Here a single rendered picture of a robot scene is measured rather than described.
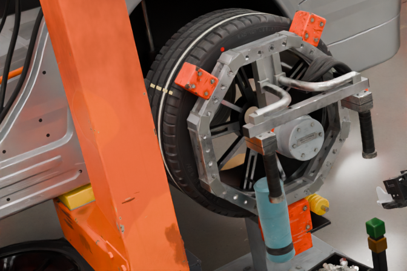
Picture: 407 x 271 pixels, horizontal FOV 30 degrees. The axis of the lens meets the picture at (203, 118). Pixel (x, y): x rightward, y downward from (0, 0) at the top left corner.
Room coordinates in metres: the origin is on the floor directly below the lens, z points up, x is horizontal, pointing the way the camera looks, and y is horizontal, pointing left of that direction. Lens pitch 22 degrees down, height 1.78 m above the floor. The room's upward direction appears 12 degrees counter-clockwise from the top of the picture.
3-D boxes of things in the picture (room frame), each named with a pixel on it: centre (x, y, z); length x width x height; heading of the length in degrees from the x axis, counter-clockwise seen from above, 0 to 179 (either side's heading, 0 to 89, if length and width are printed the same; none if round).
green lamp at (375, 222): (1.80, -0.40, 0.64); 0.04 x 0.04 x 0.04; 25
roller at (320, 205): (2.30, -0.27, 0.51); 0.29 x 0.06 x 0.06; 25
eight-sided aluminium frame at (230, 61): (2.16, -0.21, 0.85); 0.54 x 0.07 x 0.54; 115
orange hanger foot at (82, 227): (2.14, 0.37, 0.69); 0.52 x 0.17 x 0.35; 25
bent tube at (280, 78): (2.09, -0.35, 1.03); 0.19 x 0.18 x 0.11; 25
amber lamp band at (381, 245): (1.80, -0.40, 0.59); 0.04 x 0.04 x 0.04; 25
